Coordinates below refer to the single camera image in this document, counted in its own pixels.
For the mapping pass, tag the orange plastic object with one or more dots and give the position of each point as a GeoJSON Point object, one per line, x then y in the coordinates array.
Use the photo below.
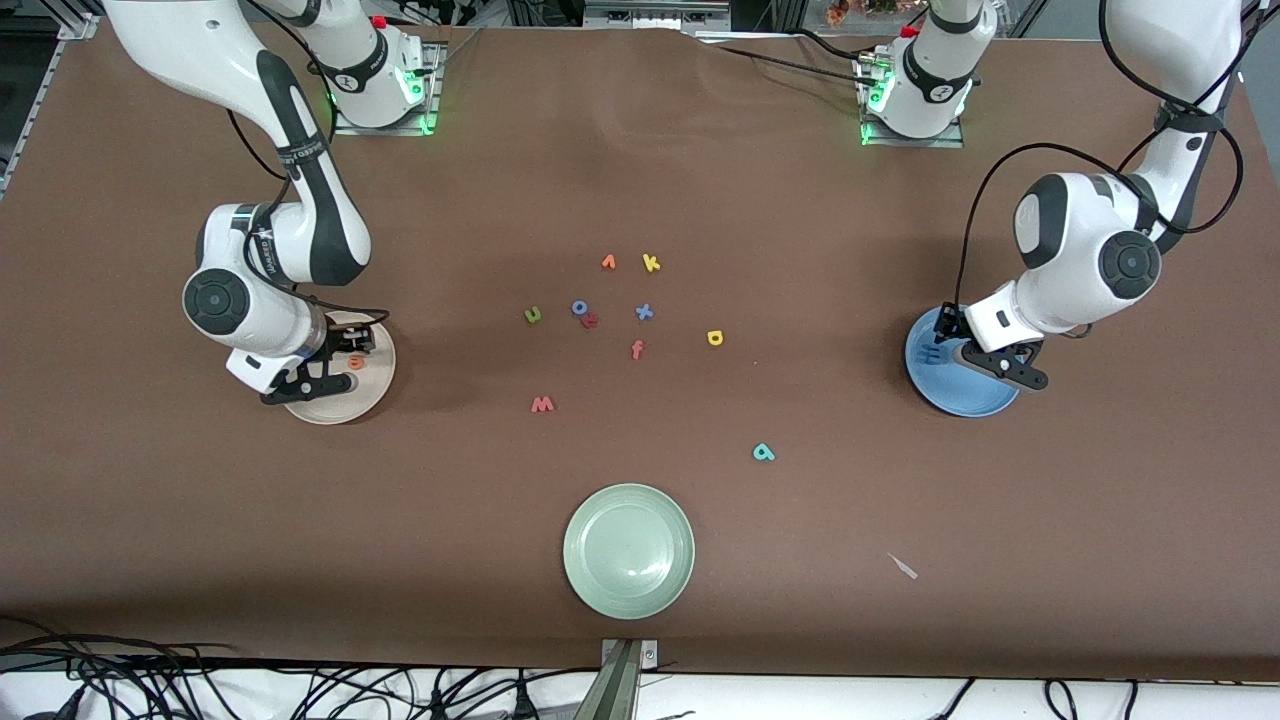
{"type": "Point", "coordinates": [836, 12]}

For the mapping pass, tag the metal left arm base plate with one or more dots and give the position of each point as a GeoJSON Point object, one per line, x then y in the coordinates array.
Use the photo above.
{"type": "Point", "coordinates": [950, 140]}

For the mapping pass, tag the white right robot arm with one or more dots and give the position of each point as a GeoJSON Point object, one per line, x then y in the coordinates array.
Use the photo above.
{"type": "Point", "coordinates": [200, 50]}

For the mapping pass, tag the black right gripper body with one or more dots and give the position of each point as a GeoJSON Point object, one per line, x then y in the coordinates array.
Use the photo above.
{"type": "Point", "coordinates": [347, 340]}

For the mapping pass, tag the beige round plate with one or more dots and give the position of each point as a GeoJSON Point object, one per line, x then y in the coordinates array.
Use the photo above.
{"type": "Point", "coordinates": [370, 395]}

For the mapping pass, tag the grey metal box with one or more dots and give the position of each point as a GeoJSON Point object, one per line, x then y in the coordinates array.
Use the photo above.
{"type": "Point", "coordinates": [650, 15]}

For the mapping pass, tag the green round plate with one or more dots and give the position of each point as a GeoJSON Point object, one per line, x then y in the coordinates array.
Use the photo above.
{"type": "Point", "coordinates": [628, 550]}

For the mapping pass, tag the brown table cover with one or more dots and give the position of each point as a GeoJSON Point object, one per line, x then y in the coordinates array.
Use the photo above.
{"type": "Point", "coordinates": [640, 180]}

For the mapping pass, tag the blue round plate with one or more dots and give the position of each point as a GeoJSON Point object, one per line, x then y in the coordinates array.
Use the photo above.
{"type": "Point", "coordinates": [960, 400]}

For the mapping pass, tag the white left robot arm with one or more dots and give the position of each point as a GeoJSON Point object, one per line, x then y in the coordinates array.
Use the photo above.
{"type": "Point", "coordinates": [1080, 240]}

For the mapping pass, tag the aluminium frame profile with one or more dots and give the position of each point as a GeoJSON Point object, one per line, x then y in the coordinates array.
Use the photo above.
{"type": "Point", "coordinates": [38, 100]}

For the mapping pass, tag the white tape scrap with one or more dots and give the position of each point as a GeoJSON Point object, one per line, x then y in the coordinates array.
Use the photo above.
{"type": "Point", "coordinates": [905, 568]}

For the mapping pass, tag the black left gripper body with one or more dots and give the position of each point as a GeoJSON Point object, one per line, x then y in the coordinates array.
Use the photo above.
{"type": "Point", "coordinates": [951, 326]}

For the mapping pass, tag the teal foam letter a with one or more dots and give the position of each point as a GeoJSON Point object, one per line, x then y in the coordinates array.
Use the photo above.
{"type": "Point", "coordinates": [764, 456]}

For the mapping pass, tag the metal table edge bracket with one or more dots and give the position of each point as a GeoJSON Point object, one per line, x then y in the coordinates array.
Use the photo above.
{"type": "Point", "coordinates": [628, 680]}

